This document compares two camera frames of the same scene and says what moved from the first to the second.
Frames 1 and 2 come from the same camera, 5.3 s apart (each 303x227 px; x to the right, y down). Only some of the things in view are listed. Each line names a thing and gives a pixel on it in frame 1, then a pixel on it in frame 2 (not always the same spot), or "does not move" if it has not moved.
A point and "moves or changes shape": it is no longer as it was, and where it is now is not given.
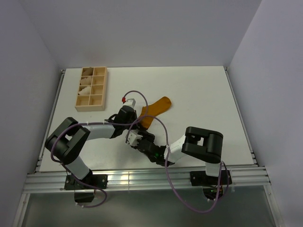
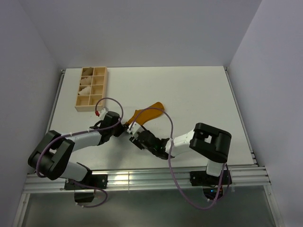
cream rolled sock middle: (86, 81) does not move
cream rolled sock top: (88, 72) does not move
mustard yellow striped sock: (148, 112) moves or changes shape
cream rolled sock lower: (85, 91) does not move
